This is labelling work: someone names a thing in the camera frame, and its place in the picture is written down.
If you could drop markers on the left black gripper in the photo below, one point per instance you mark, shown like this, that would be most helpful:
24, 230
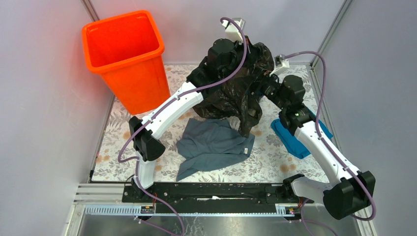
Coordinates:
249, 50

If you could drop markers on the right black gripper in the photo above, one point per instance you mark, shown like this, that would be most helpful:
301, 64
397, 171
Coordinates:
266, 77

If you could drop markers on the black plastic trash bag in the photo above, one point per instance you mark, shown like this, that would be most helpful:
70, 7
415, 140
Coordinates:
238, 97

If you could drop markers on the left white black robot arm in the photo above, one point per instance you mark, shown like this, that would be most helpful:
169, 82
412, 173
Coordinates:
224, 59

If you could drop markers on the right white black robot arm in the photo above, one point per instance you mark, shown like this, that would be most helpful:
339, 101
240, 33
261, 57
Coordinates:
349, 190

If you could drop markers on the orange plastic trash bin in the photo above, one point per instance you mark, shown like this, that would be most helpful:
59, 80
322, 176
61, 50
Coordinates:
126, 51

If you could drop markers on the teal blue cloth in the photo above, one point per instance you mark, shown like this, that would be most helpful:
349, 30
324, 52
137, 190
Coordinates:
293, 140

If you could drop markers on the grey-blue cloth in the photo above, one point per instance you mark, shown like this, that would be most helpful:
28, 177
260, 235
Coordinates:
211, 145

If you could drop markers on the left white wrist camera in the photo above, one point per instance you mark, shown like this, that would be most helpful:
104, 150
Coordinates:
232, 31

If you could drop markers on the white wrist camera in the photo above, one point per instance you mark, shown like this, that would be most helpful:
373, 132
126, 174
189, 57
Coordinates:
281, 65
232, 31

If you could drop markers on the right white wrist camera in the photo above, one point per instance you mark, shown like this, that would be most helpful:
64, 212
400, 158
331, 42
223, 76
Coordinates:
281, 65

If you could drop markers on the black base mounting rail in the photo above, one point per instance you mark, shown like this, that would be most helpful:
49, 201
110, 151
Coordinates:
216, 198

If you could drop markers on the aluminium frame rails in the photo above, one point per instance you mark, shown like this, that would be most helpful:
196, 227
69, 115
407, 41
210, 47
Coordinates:
106, 199

